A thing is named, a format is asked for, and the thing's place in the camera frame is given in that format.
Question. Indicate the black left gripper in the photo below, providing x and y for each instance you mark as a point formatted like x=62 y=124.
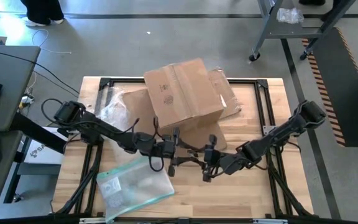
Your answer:
x=157 y=146

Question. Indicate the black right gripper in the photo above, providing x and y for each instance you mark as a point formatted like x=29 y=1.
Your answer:
x=225 y=163

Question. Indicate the brown cardboard box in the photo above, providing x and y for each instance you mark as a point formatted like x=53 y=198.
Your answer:
x=182 y=93

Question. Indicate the clear bubble wrap sheet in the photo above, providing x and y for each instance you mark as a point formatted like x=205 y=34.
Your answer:
x=113 y=105

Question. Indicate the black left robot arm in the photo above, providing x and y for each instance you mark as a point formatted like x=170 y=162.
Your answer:
x=104 y=127

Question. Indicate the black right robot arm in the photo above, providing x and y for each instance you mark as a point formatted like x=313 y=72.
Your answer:
x=278 y=132

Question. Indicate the white printed card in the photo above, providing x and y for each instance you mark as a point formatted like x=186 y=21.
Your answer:
x=110 y=186

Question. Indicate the white printed box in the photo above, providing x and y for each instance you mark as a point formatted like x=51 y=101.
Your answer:
x=42 y=154

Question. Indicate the black desk support bar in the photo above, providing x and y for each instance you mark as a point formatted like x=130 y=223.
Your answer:
x=39 y=133

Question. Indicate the grey metal cart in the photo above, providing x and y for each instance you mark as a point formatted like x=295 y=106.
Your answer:
x=291 y=31

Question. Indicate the dark platform hazard stripes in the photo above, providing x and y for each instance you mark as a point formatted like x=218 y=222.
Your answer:
x=343 y=87

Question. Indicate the clear plastic bag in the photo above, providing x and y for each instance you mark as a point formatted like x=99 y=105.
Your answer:
x=289 y=15

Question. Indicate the power strip with plugs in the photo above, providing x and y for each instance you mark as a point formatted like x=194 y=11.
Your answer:
x=26 y=100

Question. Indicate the grey desk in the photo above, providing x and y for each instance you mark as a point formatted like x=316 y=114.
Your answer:
x=8 y=68

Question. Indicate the person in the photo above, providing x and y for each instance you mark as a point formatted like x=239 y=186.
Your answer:
x=42 y=11

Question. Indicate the silver mounting bracket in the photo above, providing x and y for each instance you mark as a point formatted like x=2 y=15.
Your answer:
x=267 y=130

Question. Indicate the black aluminium table frame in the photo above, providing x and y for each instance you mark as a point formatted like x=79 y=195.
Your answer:
x=259 y=93

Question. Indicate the silver aluminium rail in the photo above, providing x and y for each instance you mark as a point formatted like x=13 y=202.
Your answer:
x=92 y=220
x=270 y=221

